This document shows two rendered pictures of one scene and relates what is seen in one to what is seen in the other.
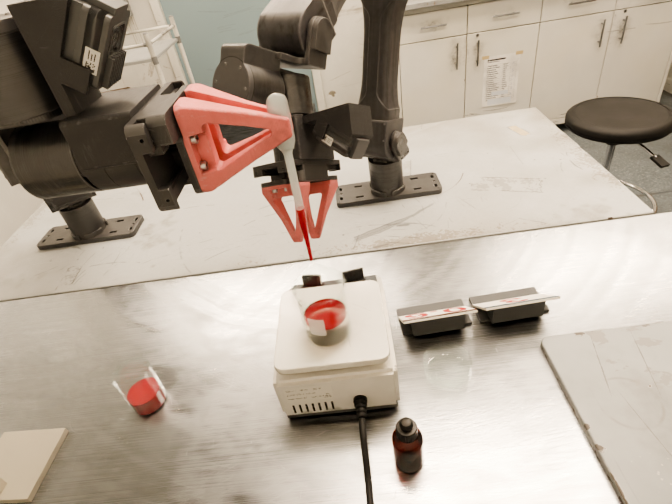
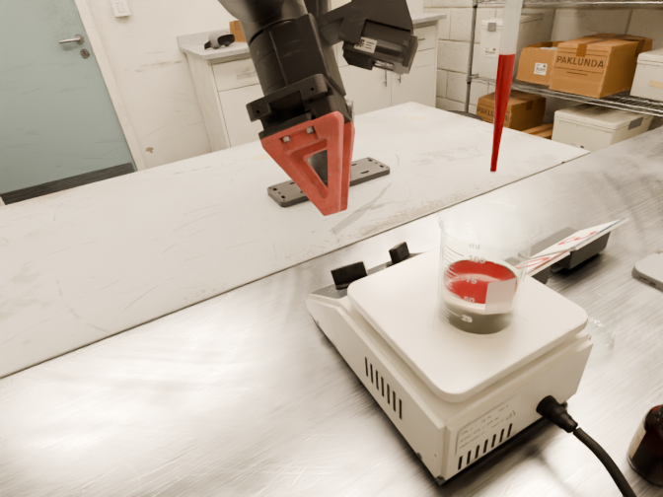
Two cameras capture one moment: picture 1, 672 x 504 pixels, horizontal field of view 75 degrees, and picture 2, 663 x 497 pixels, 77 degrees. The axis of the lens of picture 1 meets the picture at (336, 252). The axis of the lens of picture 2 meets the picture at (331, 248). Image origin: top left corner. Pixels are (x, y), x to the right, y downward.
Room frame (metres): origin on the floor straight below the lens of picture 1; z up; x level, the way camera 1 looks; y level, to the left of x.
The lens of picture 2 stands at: (0.19, 0.20, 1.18)
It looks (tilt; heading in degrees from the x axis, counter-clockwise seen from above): 33 degrees down; 331
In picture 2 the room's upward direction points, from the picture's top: 7 degrees counter-clockwise
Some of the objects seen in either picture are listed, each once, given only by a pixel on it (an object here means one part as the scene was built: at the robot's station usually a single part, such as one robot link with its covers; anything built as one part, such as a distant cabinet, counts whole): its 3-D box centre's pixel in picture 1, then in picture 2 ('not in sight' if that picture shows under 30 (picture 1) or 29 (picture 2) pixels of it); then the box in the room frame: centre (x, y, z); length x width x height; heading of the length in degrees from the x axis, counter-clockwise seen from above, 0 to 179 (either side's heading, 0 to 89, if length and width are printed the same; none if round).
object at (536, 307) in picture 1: (511, 298); (571, 237); (0.39, -0.21, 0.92); 0.09 x 0.06 x 0.04; 89
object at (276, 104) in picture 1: (281, 124); not in sight; (0.32, 0.02, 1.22); 0.01 x 0.01 x 0.04; 85
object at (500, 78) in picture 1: (500, 80); not in sight; (2.63, -1.17, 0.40); 0.24 x 0.01 x 0.30; 86
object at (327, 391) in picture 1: (335, 332); (431, 327); (0.37, 0.02, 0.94); 0.22 x 0.13 x 0.08; 175
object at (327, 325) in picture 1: (323, 306); (476, 267); (0.33, 0.02, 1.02); 0.06 x 0.05 x 0.08; 6
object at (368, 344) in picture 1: (330, 323); (457, 303); (0.34, 0.02, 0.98); 0.12 x 0.12 x 0.01; 85
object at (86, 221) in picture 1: (83, 217); not in sight; (0.79, 0.48, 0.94); 0.20 x 0.07 x 0.08; 86
